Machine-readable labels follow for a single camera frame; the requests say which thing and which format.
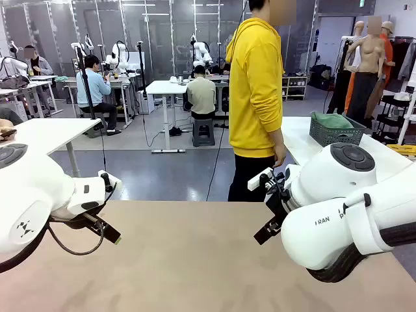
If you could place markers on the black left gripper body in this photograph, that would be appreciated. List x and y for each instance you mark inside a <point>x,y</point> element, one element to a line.
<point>83,219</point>

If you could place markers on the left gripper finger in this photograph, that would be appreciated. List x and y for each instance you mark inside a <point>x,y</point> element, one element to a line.
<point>107,229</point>
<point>102,234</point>

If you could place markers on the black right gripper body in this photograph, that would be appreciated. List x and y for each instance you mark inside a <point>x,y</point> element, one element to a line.
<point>279,201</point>

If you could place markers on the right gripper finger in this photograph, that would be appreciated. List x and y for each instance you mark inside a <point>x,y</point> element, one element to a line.
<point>274,227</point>
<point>264,234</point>

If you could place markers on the grey mesh basket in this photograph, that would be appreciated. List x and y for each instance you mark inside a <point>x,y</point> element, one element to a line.
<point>334,136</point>

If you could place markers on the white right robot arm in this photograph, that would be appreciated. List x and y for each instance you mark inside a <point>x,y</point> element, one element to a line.
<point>341,182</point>

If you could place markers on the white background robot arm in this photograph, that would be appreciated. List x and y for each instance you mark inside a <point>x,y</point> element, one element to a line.
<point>13,63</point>
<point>117,53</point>
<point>201,48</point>

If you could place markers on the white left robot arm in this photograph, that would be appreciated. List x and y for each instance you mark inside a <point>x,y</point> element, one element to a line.
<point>32,195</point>

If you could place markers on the person right forearm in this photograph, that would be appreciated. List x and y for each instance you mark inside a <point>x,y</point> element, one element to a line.
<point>271,130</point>

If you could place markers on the white side table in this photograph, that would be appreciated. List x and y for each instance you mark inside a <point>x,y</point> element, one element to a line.
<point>297,136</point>

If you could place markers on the white rectangular table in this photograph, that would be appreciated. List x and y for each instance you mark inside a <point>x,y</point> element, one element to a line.
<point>48,133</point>

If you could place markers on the green terry towel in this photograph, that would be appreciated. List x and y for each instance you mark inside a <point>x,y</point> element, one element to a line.
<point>330,121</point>

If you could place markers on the grey plastic step stool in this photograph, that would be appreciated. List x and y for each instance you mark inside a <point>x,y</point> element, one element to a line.
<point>203,131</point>

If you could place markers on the person in yellow hoodie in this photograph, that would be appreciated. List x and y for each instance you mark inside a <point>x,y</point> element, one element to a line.
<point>253,97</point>

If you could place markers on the white shoe rack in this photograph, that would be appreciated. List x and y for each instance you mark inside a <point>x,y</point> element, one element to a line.
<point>294,87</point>

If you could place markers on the black smartphone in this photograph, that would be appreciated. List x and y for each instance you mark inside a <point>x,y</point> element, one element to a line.
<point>8,132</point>

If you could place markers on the black shoes pair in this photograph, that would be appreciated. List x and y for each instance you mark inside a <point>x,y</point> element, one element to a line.
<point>175,131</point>

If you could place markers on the black hanging trousers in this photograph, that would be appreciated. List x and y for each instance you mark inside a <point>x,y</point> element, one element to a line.
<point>336,94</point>

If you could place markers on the black bag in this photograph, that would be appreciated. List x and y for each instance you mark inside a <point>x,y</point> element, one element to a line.
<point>320,76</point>

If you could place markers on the seated man light blue sweater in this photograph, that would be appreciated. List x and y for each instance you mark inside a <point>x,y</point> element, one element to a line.
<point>92,87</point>

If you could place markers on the seated man beige sweater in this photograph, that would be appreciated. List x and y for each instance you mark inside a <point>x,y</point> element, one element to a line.
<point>201,94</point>

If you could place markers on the yellow plastic object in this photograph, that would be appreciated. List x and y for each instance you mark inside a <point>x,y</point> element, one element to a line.
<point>403,150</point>

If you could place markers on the black shelf trolley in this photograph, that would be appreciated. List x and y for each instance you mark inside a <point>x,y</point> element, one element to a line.
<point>390,123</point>

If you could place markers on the black tripod stand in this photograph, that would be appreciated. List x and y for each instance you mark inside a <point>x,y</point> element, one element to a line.
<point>85,81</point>

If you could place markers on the white workbench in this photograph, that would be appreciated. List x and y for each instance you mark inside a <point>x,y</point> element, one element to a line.
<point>120,81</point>

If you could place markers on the white height-adjustable desk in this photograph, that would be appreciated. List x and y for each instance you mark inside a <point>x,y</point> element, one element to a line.
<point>162,87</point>

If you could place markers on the dark clothes heap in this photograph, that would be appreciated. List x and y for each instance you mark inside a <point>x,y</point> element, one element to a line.
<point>13,82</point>

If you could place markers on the black pole stand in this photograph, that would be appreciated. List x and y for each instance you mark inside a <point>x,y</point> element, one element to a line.
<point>141,71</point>

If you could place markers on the white hat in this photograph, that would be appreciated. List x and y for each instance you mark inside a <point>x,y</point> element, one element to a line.
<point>402,97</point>

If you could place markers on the beige mannequin torso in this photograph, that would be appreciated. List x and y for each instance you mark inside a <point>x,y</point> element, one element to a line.
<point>369,52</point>

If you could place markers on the mannequin with orange clothing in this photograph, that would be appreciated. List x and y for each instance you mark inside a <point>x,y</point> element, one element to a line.
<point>388,48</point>

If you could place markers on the clothes rack with garments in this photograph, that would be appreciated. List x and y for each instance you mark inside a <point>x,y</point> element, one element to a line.
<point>401,58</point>

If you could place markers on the white mannequin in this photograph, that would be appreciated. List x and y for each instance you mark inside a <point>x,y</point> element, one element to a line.
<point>358,29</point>

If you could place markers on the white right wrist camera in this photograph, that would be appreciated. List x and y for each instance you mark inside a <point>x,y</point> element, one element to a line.
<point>258,180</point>

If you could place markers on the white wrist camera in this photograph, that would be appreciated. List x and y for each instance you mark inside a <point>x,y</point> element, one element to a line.
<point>113,182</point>
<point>258,180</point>

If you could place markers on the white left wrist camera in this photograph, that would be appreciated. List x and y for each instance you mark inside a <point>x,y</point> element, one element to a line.
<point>113,182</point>

